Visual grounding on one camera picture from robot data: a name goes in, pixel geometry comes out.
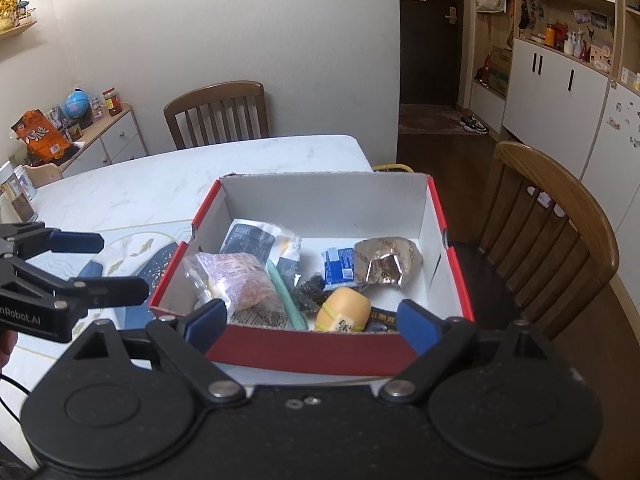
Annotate pink snack packet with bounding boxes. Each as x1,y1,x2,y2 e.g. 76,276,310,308
181,252,288,328

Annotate silver foil bag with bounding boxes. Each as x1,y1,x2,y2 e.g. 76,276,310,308
354,236,423,288

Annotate yellow egg toy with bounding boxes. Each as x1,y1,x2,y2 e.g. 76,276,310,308
314,287,371,333

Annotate blue white snack wrapper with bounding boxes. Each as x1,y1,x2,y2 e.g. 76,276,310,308
323,247,357,290

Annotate large white navy bag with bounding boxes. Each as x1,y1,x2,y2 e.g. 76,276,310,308
219,219,302,284

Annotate dark tea leaf packet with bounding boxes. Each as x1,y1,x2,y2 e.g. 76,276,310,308
291,274,330,314

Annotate red cardboard shoe box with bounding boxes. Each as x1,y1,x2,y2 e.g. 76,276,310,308
148,171,475,377

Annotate black snack packet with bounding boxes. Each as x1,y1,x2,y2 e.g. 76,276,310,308
364,307,398,333

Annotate right hand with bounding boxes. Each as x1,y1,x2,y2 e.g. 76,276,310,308
0,330,17,370

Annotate glass bottle dark liquid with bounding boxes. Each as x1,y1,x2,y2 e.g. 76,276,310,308
0,162,37,223

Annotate orange snack bag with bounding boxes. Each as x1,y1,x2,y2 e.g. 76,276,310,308
11,110,72,164

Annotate white side cabinet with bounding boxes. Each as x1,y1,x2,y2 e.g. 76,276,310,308
22,104,149,189

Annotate blue globe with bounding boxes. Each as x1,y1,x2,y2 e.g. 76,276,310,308
63,88,92,120

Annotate wooden chair right side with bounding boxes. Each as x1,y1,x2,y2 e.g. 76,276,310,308
451,142,620,339

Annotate wooden chair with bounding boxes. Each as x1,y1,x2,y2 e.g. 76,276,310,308
451,142,620,339
164,80,270,150

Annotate red lidded jar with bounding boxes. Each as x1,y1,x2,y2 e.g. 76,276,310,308
102,87,122,116

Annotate wooden chair far side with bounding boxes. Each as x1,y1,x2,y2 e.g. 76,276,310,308
164,80,270,150

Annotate pair of sneakers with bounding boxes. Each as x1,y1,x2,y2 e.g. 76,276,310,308
460,115,489,134

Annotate wall shelf with flowers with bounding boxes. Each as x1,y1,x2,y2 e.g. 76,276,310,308
0,0,37,40

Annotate white wall cabinets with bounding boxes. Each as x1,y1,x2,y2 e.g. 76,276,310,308
502,0,640,231

